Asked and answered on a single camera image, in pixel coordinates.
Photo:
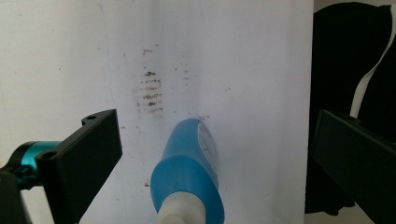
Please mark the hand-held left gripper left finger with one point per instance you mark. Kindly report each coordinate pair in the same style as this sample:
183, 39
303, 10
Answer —
79, 158

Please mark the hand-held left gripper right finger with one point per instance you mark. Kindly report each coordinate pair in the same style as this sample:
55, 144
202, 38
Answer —
358, 161

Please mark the blue and white plastic bottle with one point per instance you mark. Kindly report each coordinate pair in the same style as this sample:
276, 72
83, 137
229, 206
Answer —
186, 174

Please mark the dark cloth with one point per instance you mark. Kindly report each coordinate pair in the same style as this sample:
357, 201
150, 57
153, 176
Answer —
342, 62

